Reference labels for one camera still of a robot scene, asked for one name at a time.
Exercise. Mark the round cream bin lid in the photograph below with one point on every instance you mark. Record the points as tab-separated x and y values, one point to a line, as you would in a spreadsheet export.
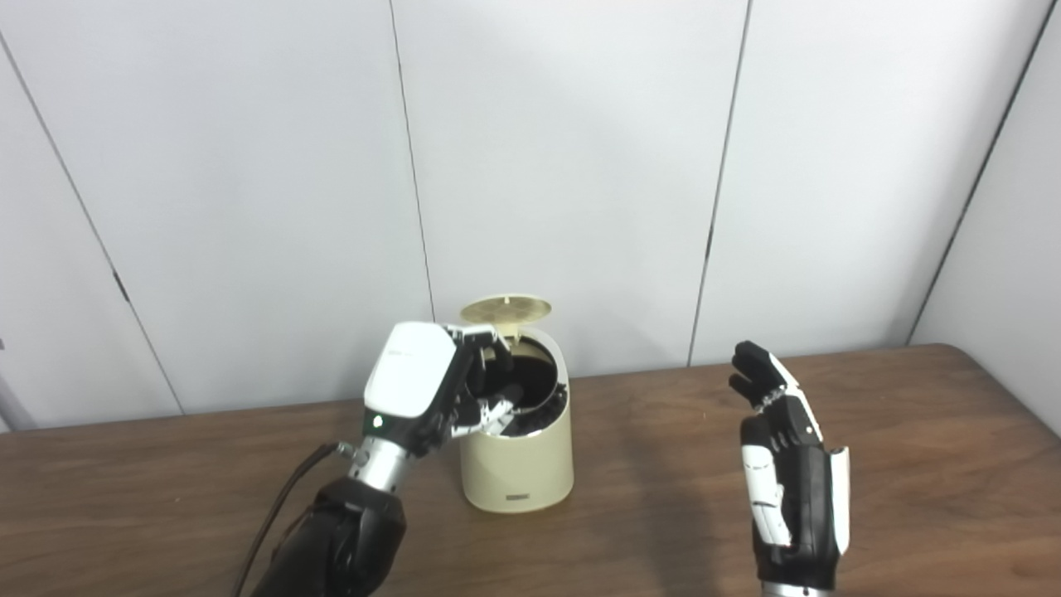
506	309

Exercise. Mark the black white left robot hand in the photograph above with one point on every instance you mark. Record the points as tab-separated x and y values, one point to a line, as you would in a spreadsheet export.
410	373

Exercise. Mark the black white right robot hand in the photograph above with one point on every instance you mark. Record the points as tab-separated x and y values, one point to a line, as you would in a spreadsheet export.
804	497

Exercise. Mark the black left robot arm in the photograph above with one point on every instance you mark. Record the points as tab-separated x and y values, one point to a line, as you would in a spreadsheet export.
348	539

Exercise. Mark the cream-colored bin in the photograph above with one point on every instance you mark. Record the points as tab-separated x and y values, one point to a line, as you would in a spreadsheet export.
518	468

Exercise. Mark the black bin liner bag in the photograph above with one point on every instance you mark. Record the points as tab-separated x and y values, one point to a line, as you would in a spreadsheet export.
535	373

